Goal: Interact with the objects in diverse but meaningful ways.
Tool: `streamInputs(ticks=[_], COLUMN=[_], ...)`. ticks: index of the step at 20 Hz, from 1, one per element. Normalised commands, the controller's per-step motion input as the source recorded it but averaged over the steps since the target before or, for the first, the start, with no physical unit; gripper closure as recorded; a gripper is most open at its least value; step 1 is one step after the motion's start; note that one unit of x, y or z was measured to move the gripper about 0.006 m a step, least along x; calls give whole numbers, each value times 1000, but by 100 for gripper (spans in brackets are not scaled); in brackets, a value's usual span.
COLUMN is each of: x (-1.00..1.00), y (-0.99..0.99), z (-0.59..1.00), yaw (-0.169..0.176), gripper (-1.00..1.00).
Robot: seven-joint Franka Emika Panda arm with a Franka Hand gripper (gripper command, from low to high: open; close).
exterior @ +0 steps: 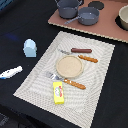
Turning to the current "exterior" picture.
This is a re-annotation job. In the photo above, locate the fork with orange handle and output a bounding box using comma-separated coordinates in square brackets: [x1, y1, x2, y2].
[46, 71, 86, 90]

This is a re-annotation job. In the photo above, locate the black stove burner disc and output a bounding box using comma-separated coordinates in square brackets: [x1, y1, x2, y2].
[88, 1, 104, 10]

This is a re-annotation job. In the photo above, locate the beige bowl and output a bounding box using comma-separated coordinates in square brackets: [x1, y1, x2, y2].
[119, 5, 128, 30]

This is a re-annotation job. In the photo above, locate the white toy fish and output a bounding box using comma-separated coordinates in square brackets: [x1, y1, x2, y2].
[0, 66, 23, 79]

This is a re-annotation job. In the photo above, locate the woven beige placemat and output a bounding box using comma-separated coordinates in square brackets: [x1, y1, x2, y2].
[14, 31, 114, 128]

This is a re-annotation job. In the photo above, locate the yellow butter box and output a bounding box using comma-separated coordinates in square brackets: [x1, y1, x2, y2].
[53, 82, 64, 104]

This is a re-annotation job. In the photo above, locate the brown toy sausage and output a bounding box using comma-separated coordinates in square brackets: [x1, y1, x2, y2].
[71, 48, 92, 53]

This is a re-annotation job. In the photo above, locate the round wooden plate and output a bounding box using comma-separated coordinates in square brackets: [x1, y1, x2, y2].
[56, 55, 83, 78]

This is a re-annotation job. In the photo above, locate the grey toy saucepan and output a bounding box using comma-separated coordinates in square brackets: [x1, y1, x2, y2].
[67, 7, 100, 26]

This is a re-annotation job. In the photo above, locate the knife with orange handle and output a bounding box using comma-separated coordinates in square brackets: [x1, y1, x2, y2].
[58, 49, 98, 63]

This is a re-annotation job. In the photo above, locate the grey toy pot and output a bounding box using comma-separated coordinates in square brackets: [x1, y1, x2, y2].
[55, 0, 83, 19]

